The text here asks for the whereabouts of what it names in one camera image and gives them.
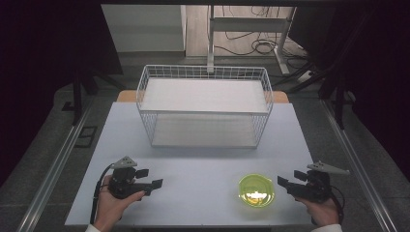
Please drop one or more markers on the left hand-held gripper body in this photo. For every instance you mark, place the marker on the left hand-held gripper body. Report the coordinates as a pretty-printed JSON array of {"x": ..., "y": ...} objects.
[{"x": 124, "y": 183}]

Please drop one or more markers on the white metal desk frame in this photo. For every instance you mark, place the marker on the white metal desk frame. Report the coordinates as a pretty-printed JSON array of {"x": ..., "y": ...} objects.
[{"x": 245, "y": 24}]

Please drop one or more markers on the black rectangular floor frame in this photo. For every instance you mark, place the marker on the black rectangular floor frame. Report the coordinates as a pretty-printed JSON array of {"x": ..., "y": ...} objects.
[{"x": 86, "y": 136}]

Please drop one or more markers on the green bowl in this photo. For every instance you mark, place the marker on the green bowl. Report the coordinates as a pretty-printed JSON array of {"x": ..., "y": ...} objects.
[{"x": 256, "y": 190}]

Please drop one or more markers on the aluminium floor rail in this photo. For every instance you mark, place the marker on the aluminium floor rail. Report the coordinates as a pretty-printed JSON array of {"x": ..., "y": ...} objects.
[
  {"x": 51, "y": 174},
  {"x": 357, "y": 167}
]

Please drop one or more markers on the person's left hand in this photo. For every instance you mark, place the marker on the person's left hand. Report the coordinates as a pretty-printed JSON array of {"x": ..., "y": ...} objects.
[{"x": 111, "y": 206}]

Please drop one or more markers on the person's right hand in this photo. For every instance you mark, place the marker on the person's right hand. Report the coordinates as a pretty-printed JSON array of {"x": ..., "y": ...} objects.
[{"x": 322, "y": 212}]

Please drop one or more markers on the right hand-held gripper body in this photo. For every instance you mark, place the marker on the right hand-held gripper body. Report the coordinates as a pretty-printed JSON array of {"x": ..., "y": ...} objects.
[{"x": 314, "y": 188}]

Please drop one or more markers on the white power strip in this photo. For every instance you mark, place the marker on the white power strip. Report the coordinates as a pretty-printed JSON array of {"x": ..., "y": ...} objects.
[{"x": 304, "y": 76}]

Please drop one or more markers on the black stand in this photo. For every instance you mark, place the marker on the black stand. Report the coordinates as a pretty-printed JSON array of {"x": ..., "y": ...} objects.
[
  {"x": 338, "y": 96},
  {"x": 77, "y": 96}
]

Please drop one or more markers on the wooden board behind table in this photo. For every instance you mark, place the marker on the wooden board behind table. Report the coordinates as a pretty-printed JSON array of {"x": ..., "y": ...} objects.
[{"x": 126, "y": 96}]

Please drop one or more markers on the white cabinet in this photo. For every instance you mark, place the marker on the white cabinet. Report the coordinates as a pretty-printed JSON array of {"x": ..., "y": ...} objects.
[{"x": 145, "y": 27}]

